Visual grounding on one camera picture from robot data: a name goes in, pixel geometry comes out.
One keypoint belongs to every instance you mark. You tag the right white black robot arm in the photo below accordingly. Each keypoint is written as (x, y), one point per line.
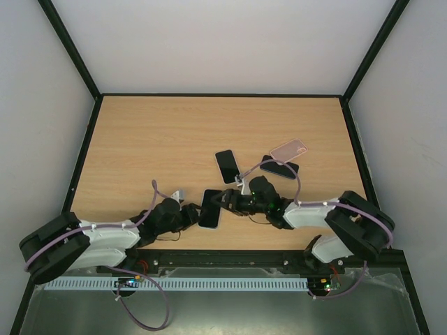
(358, 228)

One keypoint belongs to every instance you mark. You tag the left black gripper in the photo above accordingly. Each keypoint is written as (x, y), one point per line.
(191, 217)

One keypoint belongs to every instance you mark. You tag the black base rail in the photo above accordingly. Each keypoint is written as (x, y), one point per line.
(289, 262)

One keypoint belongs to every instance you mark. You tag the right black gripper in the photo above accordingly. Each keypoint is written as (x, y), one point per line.
(230, 201)

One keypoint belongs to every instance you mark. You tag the blue phone black screen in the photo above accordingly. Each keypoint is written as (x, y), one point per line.
(288, 172)

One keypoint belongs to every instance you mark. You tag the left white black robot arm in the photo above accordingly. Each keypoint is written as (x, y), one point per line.
(67, 243)

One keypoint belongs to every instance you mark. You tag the light blue phone case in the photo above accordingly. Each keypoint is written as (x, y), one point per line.
(209, 227)

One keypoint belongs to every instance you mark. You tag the pink translucent phone case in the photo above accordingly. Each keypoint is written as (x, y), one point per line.
(288, 151)

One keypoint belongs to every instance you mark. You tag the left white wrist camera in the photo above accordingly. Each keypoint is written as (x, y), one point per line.
(178, 196)

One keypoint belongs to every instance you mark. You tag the black metal enclosure frame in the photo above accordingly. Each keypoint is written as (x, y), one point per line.
(391, 20)

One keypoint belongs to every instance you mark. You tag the white slotted cable duct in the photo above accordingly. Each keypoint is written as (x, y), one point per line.
(180, 284)

